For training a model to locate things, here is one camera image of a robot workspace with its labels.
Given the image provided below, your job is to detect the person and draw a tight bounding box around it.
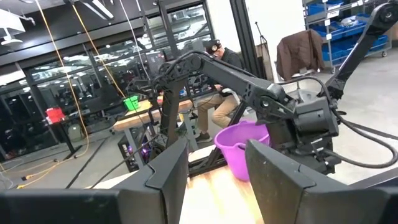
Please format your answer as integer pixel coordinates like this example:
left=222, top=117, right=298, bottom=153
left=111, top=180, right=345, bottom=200
left=195, top=39, right=246, bottom=144

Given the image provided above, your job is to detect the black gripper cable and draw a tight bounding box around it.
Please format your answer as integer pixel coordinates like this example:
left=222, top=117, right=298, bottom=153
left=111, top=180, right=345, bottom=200
left=276, top=76, right=398, bottom=169

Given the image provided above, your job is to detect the brown jacket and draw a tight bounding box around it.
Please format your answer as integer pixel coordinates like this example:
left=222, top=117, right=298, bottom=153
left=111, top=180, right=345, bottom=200
left=275, top=29, right=326, bottom=82

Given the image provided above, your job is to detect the blue storage shelving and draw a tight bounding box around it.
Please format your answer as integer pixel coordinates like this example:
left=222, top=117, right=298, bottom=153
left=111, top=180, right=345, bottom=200
left=303, top=0, right=392, bottom=68

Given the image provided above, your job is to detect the red box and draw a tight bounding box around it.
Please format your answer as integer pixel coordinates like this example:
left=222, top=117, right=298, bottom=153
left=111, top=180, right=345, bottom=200
left=45, top=106, right=66, bottom=124

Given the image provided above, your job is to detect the purple plastic bucket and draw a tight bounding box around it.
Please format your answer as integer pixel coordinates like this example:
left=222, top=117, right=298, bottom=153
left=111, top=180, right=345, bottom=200
left=213, top=120, right=271, bottom=182

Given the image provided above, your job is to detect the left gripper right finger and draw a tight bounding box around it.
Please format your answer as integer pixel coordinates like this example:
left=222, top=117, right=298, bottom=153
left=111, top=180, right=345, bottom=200
left=244, top=139, right=398, bottom=224

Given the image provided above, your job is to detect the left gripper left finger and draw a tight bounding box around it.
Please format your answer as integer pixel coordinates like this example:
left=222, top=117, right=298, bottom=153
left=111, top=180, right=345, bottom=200
left=0, top=138, right=190, bottom=224

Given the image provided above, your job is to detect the yellow hanging cable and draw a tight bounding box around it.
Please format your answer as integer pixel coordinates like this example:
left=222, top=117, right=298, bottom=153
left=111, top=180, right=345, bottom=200
left=15, top=0, right=91, bottom=190
left=71, top=3, right=127, bottom=99

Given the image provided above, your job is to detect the wooden workbench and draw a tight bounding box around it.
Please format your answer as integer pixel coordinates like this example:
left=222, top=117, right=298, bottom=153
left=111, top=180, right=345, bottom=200
left=111, top=98, right=195, bottom=170

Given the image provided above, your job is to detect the white ceiling lamp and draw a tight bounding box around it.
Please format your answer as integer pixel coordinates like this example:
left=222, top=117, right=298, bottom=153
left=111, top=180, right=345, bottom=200
left=0, top=9, right=35, bottom=46

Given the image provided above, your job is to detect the grey office chair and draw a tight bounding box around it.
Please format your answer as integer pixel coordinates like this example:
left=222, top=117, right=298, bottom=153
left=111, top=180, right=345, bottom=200
left=278, top=70, right=327, bottom=103

